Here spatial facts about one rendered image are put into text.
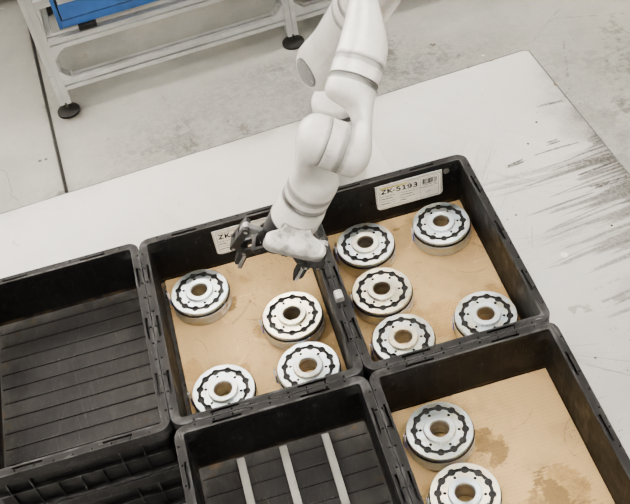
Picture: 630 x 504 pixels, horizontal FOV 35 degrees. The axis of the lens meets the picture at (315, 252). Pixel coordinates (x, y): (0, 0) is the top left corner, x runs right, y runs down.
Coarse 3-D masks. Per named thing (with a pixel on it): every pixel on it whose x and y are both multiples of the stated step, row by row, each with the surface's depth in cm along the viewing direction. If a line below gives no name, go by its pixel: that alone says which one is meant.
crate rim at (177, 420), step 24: (240, 216) 177; (144, 240) 176; (168, 240) 176; (144, 264) 172; (336, 312) 160; (168, 360) 158; (360, 360) 154; (168, 384) 155; (312, 384) 152; (216, 408) 151; (240, 408) 151
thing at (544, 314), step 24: (408, 168) 180; (432, 168) 180; (336, 192) 178; (480, 192) 174; (504, 240) 166; (336, 264) 167; (336, 288) 164; (528, 288) 159; (360, 336) 156; (480, 336) 154; (384, 360) 153; (408, 360) 152
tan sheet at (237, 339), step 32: (256, 256) 184; (288, 256) 183; (256, 288) 179; (288, 288) 178; (224, 320) 175; (256, 320) 174; (192, 352) 171; (224, 352) 170; (256, 352) 170; (192, 384) 167; (256, 384) 165
